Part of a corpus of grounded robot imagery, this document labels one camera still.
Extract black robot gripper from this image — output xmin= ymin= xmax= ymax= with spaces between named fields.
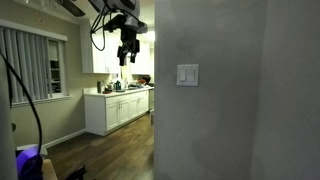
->
xmin=117 ymin=25 xmax=140 ymax=66

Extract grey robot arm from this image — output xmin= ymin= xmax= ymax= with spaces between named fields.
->
xmin=88 ymin=0 xmax=148 ymax=66

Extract white upper kitchen cabinet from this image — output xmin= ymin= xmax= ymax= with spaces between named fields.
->
xmin=80 ymin=19 xmax=120 ymax=74

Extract white kitchen cabinet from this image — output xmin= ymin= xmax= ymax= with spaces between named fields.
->
xmin=84 ymin=88 xmax=149 ymax=136
xmin=80 ymin=19 xmax=120 ymax=74

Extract green bottle on counter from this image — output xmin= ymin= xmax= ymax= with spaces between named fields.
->
xmin=115 ymin=80 xmax=121 ymax=91

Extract dark bottle on counter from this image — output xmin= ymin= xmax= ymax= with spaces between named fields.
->
xmin=97 ymin=81 xmax=101 ymax=94

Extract white lower kitchen cabinet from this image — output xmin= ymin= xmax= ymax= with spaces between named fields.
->
xmin=84 ymin=88 xmax=149 ymax=136

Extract dark ceiling fan blade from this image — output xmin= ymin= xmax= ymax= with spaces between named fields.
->
xmin=56 ymin=0 xmax=85 ymax=17

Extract window with vertical blinds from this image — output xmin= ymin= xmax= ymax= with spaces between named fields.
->
xmin=0 ymin=19 xmax=68 ymax=102

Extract black object on floor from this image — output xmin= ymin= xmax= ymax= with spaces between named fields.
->
xmin=65 ymin=166 xmax=87 ymax=180

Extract tan cushion corner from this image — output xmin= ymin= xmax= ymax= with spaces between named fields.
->
xmin=42 ymin=159 xmax=58 ymax=180

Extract purple lit device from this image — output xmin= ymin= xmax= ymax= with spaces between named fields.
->
xmin=16 ymin=146 xmax=43 ymax=180

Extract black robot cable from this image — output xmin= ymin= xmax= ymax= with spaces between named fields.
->
xmin=89 ymin=6 xmax=116 ymax=52

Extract white double light switch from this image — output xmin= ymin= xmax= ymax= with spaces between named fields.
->
xmin=177 ymin=64 xmax=199 ymax=87

